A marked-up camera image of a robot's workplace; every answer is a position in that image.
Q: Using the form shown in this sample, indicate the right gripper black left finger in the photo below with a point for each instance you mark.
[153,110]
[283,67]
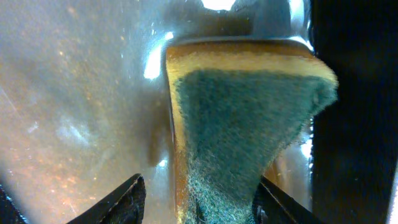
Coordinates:
[124,205]

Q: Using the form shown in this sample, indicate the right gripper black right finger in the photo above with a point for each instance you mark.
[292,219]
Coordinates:
[271,205]

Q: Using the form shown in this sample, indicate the green and yellow sponge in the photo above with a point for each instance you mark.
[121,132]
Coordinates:
[235,106]

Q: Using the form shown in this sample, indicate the black water tray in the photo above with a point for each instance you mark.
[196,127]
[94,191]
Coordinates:
[85,102]

